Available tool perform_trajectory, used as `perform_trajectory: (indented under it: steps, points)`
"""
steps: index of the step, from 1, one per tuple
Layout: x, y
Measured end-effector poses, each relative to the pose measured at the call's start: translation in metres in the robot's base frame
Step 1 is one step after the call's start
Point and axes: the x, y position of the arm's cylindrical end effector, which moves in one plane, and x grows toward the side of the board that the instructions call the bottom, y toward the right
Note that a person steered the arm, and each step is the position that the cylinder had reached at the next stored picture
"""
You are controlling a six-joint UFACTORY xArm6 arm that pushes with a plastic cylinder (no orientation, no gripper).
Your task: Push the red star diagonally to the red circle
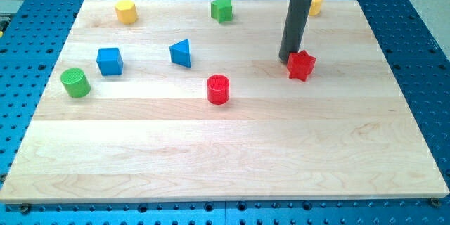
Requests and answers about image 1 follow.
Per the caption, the red star block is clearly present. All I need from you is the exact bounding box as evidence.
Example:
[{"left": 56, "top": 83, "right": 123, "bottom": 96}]
[{"left": 287, "top": 50, "right": 316, "bottom": 82}]

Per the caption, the green star block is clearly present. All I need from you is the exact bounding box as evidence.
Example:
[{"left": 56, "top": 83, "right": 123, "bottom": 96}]
[{"left": 210, "top": 0, "right": 233, "bottom": 23}]

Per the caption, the red cylinder block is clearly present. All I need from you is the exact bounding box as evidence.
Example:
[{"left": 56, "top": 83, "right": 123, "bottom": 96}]
[{"left": 207, "top": 75, "right": 230, "bottom": 105}]

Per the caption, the blue triangle block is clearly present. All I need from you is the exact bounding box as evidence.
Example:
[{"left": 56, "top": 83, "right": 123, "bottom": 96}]
[{"left": 169, "top": 39, "right": 191, "bottom": 68}]

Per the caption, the light wooden board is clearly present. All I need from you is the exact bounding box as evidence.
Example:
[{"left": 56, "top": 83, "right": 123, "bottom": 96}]
[{"left": 1, "top": 0, "right": 449, "bottom": 204}]

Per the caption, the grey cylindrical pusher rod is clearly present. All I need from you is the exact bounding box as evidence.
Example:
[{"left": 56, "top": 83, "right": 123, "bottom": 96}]
[{"left": 278, "top": 0, "right": 312, "bottom": 63}]

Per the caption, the blue cube block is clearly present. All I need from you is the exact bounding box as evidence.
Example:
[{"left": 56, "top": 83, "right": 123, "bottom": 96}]
[{"left": 96, "top": 48, "right": 124, "bottom": 76}]

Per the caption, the yellow hexagon block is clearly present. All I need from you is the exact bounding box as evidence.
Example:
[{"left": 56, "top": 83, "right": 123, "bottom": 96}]
[{"left": 115, "top": 0, "right": 138, "bottom": 25}]

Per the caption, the yellow block behind pusher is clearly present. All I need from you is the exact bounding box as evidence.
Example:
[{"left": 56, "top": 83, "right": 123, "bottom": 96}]
[{"left": 309, "top": 0, "right": 323, "bottom": 16}]

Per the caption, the green cylinder block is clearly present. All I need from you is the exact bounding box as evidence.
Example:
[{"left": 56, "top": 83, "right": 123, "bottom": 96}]
[{"left": 60, "top": 67, "right": 91, "bottom": 98}]

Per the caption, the blue perforated metal table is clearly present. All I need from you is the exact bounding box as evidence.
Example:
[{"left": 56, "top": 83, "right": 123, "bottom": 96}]
[{"left": 1, "top": 0, "right": 449, "bottom": 224}]

